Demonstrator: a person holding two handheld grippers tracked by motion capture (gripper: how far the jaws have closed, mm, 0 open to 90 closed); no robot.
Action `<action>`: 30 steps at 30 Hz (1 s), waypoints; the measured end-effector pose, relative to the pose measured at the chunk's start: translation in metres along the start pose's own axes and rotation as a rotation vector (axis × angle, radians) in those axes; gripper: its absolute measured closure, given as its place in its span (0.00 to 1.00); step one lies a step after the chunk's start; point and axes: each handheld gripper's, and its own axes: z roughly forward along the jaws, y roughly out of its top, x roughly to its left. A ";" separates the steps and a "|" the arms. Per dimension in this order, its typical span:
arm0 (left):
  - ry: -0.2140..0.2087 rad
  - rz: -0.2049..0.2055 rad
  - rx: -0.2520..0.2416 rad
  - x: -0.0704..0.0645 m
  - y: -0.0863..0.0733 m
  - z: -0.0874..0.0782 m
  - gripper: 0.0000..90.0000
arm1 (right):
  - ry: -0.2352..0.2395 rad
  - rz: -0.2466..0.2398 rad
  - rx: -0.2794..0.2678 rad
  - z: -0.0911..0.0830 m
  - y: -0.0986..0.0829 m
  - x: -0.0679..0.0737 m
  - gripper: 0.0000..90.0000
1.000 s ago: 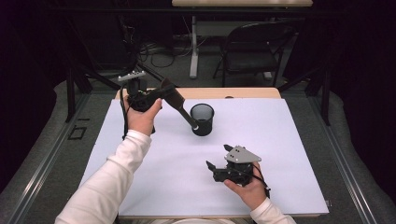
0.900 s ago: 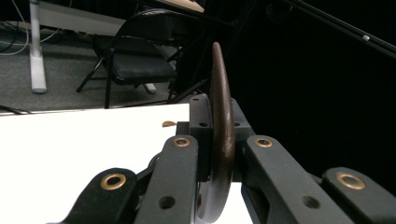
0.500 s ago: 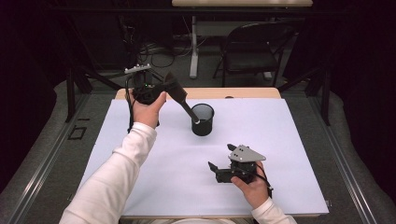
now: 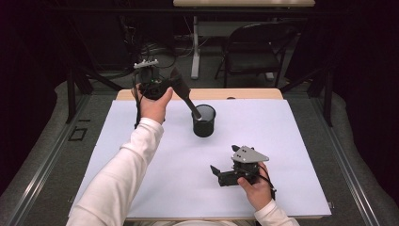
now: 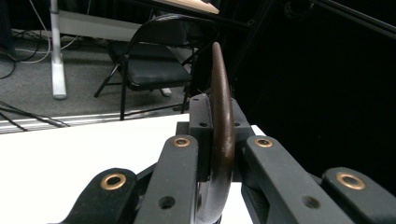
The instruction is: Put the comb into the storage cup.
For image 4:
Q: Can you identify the white table mat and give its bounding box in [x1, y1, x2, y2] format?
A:
[68, 99, 332, 219]

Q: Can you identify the beige desk with white legs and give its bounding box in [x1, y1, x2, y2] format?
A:
[172, 0, 316, 80]

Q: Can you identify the black mesh pen cup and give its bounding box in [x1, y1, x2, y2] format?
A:
[191, 104, 217, 138]

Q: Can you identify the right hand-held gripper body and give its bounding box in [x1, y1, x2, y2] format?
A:
[217, 145, 270, 187]

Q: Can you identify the person's right hand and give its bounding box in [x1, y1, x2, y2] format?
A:
[237, 162, 277, 211]

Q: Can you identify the person's left hand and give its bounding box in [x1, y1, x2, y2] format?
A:
[134, 87, 174, 124]

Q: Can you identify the metal floor rail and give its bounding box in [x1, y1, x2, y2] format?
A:
[309, 93, 382, 226]
[6, 93, 92, 226]

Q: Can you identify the dark brown handled comb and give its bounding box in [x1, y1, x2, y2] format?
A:
[168, 66, 203, 121]

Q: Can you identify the left hand-held gripper cable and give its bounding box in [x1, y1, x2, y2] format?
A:
[133, 70, 143, 130]

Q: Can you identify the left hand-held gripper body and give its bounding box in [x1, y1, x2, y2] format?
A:
[134, 59, 172, 102]

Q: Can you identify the black folding chair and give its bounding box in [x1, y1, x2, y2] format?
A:
[214, 22, 299, 89]

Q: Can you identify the black metal stand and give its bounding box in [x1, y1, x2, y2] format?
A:
[279, 62, 335, 128]
[64, 62, 125, 124]

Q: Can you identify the light wooden table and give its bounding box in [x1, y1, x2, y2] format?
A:
[68, 88, 332, 222]

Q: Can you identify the tangle of black floor cables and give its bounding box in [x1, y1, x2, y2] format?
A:
[121, 15, 196, 79]

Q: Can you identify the hand-held gripper cable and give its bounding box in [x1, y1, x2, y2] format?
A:
[238, 163, 278, 202]
[133, 70, 143, 130]

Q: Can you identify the black curtain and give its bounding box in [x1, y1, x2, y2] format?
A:
[0, 0, 74, 196]
[313, 0, 399, 199]

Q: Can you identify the right hand-held gripper cable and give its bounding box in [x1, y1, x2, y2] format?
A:
[238, 163, 278, 202]

